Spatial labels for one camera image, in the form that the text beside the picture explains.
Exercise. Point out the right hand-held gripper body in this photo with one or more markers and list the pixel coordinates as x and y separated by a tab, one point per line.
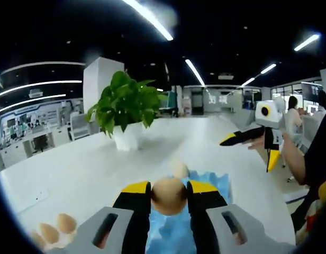
274	116

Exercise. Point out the person's right hand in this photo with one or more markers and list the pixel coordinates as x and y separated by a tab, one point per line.
258	145

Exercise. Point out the operator person, dark clothes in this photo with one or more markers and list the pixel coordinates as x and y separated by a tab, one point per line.
319	158

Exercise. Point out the white office chair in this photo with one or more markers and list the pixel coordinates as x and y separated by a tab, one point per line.
79	127

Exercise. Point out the straight ceiling light strip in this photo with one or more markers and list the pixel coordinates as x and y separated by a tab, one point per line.
149	18
195	71

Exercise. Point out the blue egg tray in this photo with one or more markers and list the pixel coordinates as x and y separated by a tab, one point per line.
168	232

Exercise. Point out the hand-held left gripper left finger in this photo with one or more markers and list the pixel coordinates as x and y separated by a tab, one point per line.
131	227

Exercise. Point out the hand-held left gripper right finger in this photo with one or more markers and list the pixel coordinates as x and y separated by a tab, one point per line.
205	227

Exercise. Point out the brown egg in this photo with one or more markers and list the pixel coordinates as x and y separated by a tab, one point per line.
168	197
179	169

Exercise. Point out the green plant in white pot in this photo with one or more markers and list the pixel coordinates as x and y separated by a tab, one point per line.
126	103

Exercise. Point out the ceiling air conditioner unit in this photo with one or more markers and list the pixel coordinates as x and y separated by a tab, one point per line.
226	76
36	92

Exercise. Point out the white table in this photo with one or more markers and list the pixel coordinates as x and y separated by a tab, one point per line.
99	172

